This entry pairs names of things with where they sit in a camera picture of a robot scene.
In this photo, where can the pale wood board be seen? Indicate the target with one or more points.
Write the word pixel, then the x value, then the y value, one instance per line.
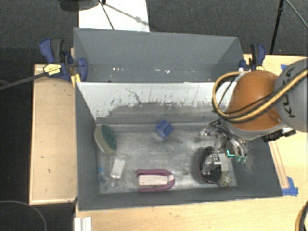
pixel 53 133

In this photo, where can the black cylinder on white bracket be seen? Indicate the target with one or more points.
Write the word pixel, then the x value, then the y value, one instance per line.
pixel 276 135

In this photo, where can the purple and white stapler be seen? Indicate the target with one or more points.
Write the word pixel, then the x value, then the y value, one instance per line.
pixel 154 180

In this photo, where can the green and cream round sponge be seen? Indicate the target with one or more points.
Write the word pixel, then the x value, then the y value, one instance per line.
pixel 107 138

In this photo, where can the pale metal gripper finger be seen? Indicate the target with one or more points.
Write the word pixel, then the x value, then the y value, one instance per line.
pixel 209 168
pixel 217 158

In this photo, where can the clear plastic bottle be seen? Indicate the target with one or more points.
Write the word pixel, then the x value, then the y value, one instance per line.
pixel 115 170

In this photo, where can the blue block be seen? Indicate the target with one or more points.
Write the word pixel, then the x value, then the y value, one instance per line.
pixel 164 129

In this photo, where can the grey metal bin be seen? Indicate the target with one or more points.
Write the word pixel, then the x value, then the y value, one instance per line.
pixel 154 105

